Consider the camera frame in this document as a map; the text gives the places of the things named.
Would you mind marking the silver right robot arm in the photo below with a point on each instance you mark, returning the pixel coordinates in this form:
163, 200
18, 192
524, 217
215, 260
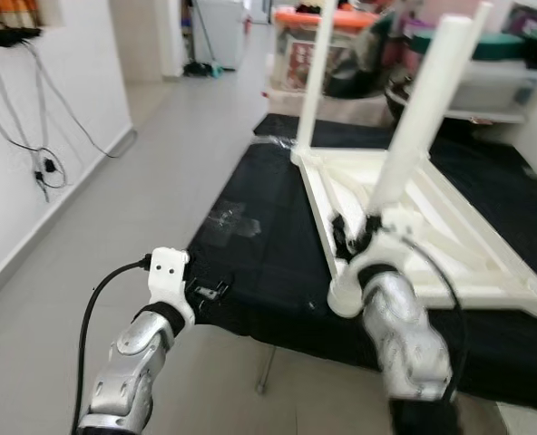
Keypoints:
405, 335

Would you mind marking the clear plastic container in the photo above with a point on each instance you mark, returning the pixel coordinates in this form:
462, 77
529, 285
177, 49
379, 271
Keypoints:
495, 86

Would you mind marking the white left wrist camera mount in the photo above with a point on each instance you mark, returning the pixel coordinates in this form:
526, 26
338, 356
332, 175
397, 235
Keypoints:
170, 267

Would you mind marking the white plastic table top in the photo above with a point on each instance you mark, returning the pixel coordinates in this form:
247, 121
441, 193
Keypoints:
450, 227

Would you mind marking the red printed carton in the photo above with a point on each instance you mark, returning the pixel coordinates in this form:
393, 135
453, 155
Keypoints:
296, 63

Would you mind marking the metal folding table frame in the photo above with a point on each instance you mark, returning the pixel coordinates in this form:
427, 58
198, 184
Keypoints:
267, 372

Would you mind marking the clear tape strip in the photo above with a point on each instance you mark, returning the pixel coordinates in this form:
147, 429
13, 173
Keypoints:
234, 222

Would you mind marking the glossy black bag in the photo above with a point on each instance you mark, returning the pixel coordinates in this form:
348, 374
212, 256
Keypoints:
359, 63

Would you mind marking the beige cloth covered platform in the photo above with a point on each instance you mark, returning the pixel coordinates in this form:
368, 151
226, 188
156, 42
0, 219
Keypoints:
341, 109

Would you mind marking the green black floor mop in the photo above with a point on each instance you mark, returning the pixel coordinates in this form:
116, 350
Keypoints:
200, 69

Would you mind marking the white cabinet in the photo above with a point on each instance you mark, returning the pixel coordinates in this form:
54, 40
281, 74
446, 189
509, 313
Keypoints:
219, 32

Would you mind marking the orange brown stacked items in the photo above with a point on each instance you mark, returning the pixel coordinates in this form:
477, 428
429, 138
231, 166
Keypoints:
10, 14

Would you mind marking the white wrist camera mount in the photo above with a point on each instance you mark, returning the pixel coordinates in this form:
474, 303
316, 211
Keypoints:
382, 249
170, 267

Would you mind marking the dark package with label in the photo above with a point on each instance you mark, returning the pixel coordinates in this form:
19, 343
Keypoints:
532, 32

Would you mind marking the green round pot lid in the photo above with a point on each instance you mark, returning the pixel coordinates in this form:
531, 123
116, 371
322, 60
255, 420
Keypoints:
500, 45

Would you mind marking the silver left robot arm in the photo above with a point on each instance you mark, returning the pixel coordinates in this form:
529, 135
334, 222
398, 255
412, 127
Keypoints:
132, 362

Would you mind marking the black tablecloth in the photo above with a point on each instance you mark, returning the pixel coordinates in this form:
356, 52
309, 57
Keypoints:
278, 272

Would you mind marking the black power adapter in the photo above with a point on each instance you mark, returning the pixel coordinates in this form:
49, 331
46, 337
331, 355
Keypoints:
46, 166

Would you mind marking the clear box with orange lid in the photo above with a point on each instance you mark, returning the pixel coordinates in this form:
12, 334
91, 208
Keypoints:
296, 15

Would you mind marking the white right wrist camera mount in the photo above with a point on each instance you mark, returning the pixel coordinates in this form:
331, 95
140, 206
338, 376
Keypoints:
382, 249

